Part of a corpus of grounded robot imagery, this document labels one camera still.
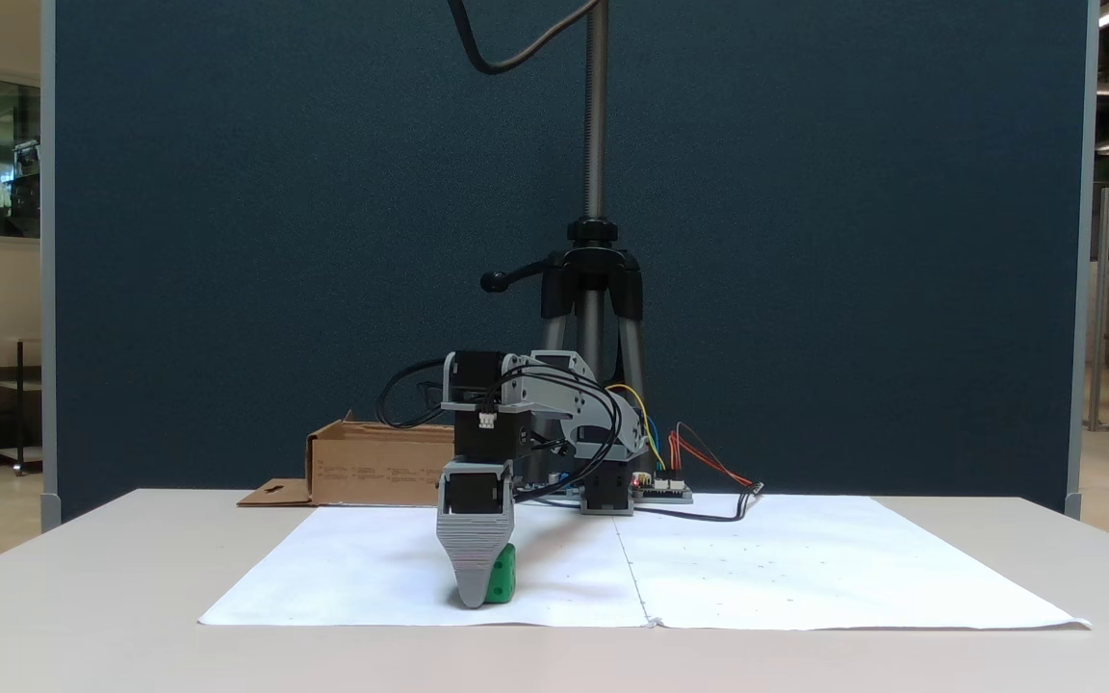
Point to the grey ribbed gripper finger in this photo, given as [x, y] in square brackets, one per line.
[470, 558]

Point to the green die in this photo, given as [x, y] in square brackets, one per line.
[502, 577]

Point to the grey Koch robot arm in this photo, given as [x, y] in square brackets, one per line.
[564, 395]

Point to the blue power circuit board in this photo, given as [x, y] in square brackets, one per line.
[559, 486]

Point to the brown cardboard box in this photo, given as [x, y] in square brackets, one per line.
[362, 472]

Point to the white paper sheet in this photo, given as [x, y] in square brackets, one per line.
[824, 568]
[352, 568]

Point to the motor controller circuit board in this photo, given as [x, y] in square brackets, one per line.
[662, 491]

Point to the dark blue partition panel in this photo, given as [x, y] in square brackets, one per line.
[227, 241]

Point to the black camera tripod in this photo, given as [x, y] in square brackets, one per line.
[596, 115]

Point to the framed wall window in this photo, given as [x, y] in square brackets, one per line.
[11, 154]

